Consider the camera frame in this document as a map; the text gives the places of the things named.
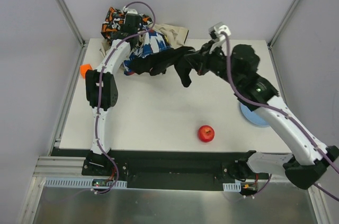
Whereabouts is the beige cloth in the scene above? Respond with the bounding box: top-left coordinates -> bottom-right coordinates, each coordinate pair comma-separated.
100,24 -> 189,57

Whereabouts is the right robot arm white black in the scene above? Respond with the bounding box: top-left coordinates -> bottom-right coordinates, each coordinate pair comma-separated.
184,42 -> 338,190

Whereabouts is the front aluminium extrusion beam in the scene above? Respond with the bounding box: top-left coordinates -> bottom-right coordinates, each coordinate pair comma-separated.
34,156 -> 286,181

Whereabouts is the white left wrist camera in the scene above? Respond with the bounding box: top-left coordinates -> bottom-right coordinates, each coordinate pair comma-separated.
123,7 -> 138,15

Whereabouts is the orange cube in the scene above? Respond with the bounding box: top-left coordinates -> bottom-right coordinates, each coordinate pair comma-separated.
79,64 -> 93,79

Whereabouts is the left aluminium frame post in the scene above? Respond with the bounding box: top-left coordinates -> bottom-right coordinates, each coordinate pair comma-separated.
56,0 -> 86,47

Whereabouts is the light blue plate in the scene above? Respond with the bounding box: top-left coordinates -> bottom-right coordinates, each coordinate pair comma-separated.
239,103 -> 269,128

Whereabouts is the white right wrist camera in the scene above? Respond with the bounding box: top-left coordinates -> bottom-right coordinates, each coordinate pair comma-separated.
208,22 -> 231,40

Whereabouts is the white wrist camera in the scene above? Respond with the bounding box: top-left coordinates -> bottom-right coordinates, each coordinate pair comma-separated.
208,22 -> 231,40
123,7 -> 138,15

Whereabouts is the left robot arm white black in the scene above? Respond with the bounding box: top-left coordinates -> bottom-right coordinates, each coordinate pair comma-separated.
82,10 -> 141,176

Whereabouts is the left aluminium table rail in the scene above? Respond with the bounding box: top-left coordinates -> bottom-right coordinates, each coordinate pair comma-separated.
47,40 -> 89,156

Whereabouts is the orange black camouflage cloth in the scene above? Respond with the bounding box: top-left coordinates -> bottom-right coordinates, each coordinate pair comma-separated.
101,7 -> 153,45

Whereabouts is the left slotted cable duct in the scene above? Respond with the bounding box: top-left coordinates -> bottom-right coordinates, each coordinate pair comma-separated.
45,177 -> 127,190

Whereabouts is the right aluminium frame post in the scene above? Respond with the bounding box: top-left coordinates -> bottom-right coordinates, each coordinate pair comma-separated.
267,0 -> 302,50

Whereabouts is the aluminium frame post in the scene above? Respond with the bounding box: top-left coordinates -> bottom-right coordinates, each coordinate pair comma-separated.
267,0 -> 302,50
56,0 -> 86,47

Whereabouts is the blue white patterned cloth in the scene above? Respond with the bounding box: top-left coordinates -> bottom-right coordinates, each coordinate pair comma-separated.
122,30 -> 171,76

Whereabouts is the red apple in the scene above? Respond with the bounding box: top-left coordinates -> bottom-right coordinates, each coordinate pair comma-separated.
197,125 -> 215,143

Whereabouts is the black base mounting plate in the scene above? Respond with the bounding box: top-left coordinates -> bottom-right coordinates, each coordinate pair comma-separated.
51,148 -> 286,191

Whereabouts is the slotted cable duct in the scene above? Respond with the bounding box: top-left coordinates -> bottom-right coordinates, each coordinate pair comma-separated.
222,181 -> 242,193
45,177 -> 127,190

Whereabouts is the right slotted cable duct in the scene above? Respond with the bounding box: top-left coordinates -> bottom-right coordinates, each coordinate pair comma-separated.
222,181 -> 242,193

